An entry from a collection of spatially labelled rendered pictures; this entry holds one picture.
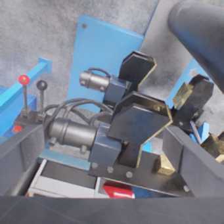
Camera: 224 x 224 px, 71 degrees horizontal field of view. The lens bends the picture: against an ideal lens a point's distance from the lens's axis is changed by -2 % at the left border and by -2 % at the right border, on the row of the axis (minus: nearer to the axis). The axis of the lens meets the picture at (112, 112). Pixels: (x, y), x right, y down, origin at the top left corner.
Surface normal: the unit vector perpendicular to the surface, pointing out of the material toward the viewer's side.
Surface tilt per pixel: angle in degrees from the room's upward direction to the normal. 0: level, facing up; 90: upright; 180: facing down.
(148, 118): 0
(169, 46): 0
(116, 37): 0
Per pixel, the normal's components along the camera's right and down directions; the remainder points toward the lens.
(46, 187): 0.29, -0.73
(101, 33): -0.11, 0.62
